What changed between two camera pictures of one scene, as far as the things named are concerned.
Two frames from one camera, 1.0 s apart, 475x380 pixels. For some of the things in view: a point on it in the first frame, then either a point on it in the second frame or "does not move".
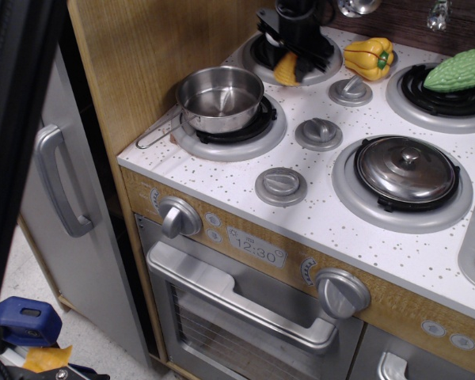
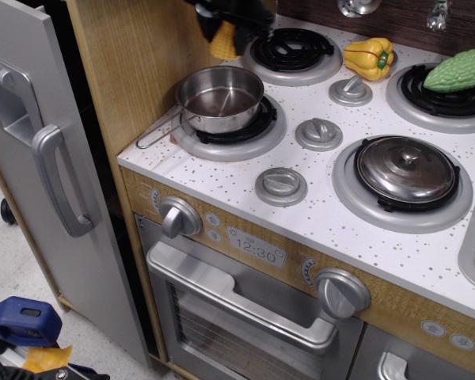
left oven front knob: x=178 y=217 does not move
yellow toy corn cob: x=284 y=71 to x=222 y=43
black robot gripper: x=295 y=24 to x=211 y=13
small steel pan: x=215 y=99 does not move
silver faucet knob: x=355 y=8 does not move
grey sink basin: x=474 y=248 does not move
